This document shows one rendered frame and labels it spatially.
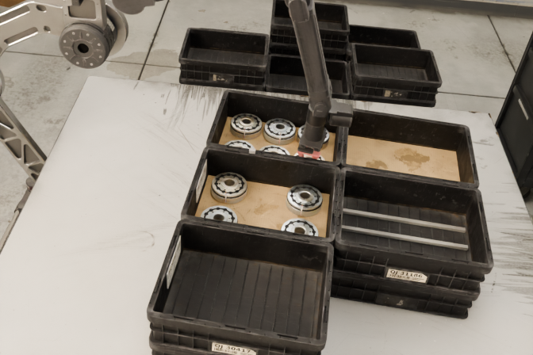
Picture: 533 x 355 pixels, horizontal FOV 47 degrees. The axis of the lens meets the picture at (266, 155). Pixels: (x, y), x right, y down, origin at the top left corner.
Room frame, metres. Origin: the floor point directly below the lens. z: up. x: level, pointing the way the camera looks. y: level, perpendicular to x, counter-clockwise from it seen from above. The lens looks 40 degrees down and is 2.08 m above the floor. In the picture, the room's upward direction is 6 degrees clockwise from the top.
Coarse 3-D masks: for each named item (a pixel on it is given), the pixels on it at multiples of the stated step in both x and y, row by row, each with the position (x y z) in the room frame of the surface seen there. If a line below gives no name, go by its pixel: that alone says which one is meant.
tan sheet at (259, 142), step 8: (224, 128) 1.59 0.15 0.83; (296, 128) 1.63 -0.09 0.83; (224, 136) 1.55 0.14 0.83; (232, 136) 1.56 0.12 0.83; (296, 136) 1.59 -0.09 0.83; (256, 144) 1.53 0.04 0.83; (264, 144) 1.53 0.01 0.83; (272, 144) 1.54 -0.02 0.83; (288, 144) 1.55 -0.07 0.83; (296, 144) 1.55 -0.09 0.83; (328, 144) 1.57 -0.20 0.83; (296, 152) 1.51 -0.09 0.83; (320, 152) 1.52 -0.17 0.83; (328, 152) 1.53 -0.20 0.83; (328, 160) 1.49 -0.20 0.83
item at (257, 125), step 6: (240, 114) 1.64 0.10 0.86; (246, 114) 1.64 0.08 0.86; (252, 114) 1.64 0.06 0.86; (234, 120) 1.60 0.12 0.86; (258, 120) 1.62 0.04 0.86; (234, 126) 1.57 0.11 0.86; (240, 126) 1.57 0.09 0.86; (252, 126) 1.58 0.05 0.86; (258, 126) 1.59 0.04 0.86; (246, 132) 1.55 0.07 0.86; (252, 132) 1.55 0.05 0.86
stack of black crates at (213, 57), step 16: (192, 32) 2.65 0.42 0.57; (208, 32) 2.65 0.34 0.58; (224, 32) 2.65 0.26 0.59; (240, 32) 2.66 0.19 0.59; (192, 48) 2.64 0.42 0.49; (208, 48) 2.65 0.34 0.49; (224, 48) 2.65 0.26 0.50; (240, 48) 2.65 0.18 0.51; (256, 48) 2.65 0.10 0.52; (192, 64) 2.36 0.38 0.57; (208, 64) 2.36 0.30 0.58; (224, 64) 2.37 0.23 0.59; (240, 64) 2.37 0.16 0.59; (256, 64) 2.55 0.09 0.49; (192, 80) 2.37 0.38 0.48; (208, 80) 2.37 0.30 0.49; (224, 80) 2.37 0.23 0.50; (240, 80) 2.38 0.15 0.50; (256, 80) 2.38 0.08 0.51
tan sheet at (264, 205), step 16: (208, 176) 1.36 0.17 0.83; (208, 192) 1.29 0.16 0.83; (256, 192) 1.31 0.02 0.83; (272, 192) 1.32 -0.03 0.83; (240, 208) 1.23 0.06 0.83; (256, 208) 1.24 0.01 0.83; (272, 208) 1.25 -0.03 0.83; (256, 224) 1.18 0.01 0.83; (272, 224) 1.19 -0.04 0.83; (320, 224) 1.21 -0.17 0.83
